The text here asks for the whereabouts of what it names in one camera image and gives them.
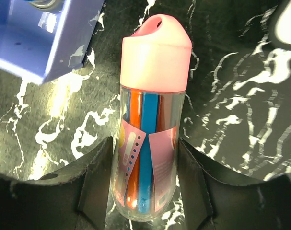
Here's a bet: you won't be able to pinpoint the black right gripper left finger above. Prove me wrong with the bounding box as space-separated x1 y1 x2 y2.
0 137 113 230

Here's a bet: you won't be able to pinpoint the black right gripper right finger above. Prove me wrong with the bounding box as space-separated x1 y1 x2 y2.
178 139 291 230

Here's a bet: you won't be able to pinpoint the colourful pink-capped tube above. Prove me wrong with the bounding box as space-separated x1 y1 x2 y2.
111 14 192 222

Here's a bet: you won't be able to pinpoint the purple drawer bin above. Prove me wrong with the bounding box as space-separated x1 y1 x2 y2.
0 0 104 84

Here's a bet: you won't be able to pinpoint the clear jar of bands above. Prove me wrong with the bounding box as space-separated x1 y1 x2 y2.
28 0 64 11

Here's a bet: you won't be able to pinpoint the black marble pattern mat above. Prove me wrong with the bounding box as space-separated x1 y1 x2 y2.
0 0 291 230

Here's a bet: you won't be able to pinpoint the white dry-erase board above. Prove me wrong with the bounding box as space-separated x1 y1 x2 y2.
269 0 291 51

